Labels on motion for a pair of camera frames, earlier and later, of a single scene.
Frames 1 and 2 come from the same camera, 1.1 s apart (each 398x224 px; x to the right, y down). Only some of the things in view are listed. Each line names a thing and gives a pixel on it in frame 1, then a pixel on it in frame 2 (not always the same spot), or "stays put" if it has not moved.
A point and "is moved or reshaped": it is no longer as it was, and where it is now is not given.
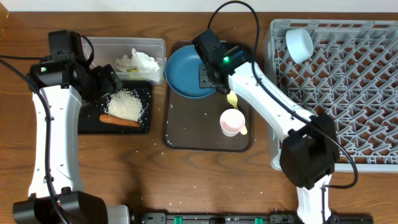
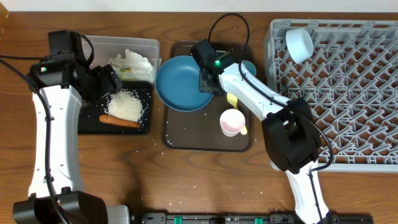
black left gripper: (110, 83) stays put
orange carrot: (111, 119) stays put
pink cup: (232, 121) stays put
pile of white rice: (125, 104) stays put
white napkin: (138, 60) is moved or reshaped
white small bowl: (299, 45) stays put
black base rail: (171, 218) stays put
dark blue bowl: (182, 73) is moved or reshaped
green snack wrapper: (132, 70) → (125, 70)
